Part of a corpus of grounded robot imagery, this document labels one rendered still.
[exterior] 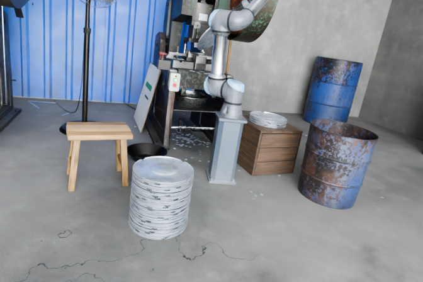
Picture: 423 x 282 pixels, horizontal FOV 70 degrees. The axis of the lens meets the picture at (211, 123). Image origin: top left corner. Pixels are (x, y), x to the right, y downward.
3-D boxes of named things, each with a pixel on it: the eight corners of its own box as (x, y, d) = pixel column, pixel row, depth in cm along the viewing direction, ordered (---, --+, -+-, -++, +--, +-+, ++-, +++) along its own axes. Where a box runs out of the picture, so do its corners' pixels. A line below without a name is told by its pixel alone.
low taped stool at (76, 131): (66, 192, 166) (67, 135, 157) (65, 173, 187) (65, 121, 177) (129, 187, 182) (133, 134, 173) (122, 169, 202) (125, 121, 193)
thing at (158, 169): (205, 171, 150) (205, 170, 150) (165, 191, 126) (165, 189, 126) (162, 153, 165) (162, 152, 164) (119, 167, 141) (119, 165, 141)
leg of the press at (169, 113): (170, 150, 246) (182, 36, 221) (155, 150, 242) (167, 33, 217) (152, 117, 328) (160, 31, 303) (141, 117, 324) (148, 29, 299)
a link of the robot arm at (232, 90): (237, 104, 188) (241, 82, 184) (218, 99, 194) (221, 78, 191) (245, 102, 198) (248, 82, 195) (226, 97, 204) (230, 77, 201)
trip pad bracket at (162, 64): (169, 85, 235) (171, 59, 230) (156, 84, 232) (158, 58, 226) (167, 83, 240) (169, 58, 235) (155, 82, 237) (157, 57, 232)
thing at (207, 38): (204, 28, 213) (203, 28, 213) (192, 55, 237) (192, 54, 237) (232, 17, 228) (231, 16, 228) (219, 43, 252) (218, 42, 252)
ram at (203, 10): (210, 41, 249) (215, 2, 241) (192, 38, 244) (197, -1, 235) (204, 39, 264) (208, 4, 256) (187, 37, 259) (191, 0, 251)
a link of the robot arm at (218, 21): (221, 100, 194) (230, 10, 174) (201, 95, 201) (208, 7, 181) (230, 96, 204) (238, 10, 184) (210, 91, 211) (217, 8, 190)
